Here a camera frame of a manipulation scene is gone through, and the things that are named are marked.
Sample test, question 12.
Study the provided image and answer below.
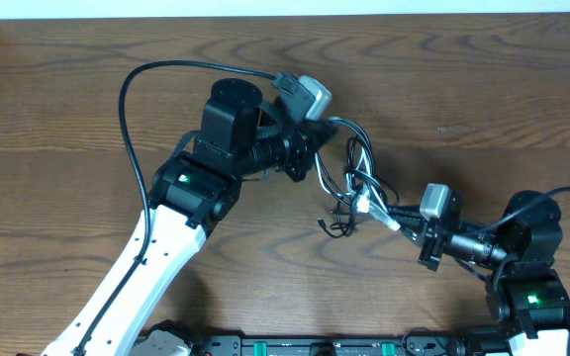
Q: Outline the white usb cable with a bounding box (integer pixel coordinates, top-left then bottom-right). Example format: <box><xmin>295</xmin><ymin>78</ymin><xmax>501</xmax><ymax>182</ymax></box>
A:
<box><xmin>314</xmin><ymin>116</ymin><xmax>402</xmax><ymax>232</ymax></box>

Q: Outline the black usb cable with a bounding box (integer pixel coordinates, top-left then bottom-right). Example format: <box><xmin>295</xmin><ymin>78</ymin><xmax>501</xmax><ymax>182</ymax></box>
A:
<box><xmin>317</xmin><ymin>135</ymin><xmax>400</xmax><ymax>239</ymax></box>

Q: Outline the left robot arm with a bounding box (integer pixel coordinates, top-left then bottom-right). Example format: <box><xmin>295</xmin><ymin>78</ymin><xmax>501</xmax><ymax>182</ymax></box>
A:
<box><xmin>44</xmin><ymin>73</ymin><xmax>336</xmax><ymax>355</ymax></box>

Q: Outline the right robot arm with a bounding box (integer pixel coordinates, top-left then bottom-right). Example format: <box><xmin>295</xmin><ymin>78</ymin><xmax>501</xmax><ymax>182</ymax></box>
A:
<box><xmin>388</xmin><ymin>184</ymin><xmax>570</xmax><ymax>355</ymax></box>

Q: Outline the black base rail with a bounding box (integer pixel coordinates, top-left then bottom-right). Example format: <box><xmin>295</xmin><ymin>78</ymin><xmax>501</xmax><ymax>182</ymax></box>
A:
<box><xmin>131</xmin><ymin>320</ymin><xmax>570</xmax><ymax>356</ymax></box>

